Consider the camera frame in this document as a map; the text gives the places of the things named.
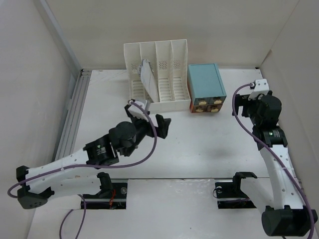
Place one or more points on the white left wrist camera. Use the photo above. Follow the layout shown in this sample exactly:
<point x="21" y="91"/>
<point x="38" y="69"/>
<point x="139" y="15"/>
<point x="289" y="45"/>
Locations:
<point x="139" y="109"/>

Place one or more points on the aluminium rail frame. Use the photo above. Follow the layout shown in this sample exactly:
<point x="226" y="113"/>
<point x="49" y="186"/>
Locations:
<point x="70" y="123"/>

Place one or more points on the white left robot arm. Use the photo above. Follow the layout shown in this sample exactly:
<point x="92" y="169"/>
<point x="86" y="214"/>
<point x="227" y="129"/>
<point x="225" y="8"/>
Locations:
<point x="84" y="171"/>

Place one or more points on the white paper booklet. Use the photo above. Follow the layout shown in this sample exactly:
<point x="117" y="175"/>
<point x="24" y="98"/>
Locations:
<point x="148" y="80"/>

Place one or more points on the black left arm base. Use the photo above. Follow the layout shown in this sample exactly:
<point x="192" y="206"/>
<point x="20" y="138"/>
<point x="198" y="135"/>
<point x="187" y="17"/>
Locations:
<point x="111" y="194"/>

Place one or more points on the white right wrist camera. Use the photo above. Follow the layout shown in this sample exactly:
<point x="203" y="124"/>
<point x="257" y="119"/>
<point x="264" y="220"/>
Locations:
<point x="259" y="89"/>

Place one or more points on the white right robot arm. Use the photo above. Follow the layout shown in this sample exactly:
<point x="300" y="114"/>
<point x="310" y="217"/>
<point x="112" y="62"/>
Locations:
<point x="285" y="212"/>

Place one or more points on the teal mini drawer cabinet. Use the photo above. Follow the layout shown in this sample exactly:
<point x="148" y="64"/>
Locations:
<point x="206" y="88"/>

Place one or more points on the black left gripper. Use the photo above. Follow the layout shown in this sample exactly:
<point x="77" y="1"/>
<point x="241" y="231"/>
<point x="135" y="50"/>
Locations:
<point x="162" y="126"/>

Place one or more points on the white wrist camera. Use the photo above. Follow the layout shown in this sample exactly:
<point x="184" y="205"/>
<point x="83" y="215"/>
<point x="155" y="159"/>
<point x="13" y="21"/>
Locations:
<point x="259" y="89"/>
<point x="139" y="109"/>

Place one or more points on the white four-slot file organizer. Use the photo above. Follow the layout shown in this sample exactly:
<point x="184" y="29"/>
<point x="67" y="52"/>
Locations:
<point x="168" y="62"/>

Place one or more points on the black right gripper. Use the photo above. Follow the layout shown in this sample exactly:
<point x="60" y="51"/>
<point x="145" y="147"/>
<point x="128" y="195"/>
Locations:
<point x="240" y="100"/>

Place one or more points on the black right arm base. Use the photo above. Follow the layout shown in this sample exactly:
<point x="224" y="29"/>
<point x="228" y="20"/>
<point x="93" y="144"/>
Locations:
<point x="229" y="194"/>

